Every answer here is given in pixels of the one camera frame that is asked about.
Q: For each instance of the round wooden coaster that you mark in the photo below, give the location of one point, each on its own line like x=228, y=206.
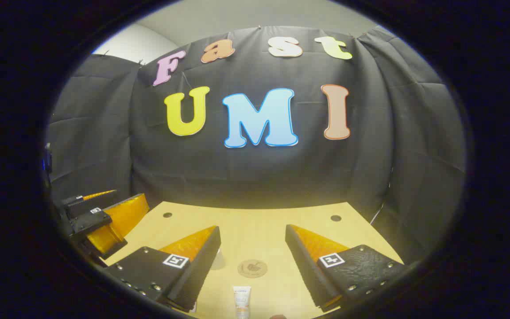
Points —
x=252, y=268

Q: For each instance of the white toothpaste tube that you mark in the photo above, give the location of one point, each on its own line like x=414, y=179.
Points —
x=241, y=299

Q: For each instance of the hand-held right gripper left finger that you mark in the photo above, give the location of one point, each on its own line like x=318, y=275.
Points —
x=197, y=274

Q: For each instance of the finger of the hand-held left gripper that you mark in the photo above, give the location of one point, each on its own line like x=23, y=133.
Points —
x=86, y=219
x=74, y=201

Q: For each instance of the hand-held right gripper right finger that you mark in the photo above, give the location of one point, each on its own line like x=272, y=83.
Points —
x=303, y=270

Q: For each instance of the black backdrop cloth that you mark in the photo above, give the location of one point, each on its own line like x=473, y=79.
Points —
x=246, y=177

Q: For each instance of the light wooden desktop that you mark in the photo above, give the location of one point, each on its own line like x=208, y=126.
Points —
x=246, y=221

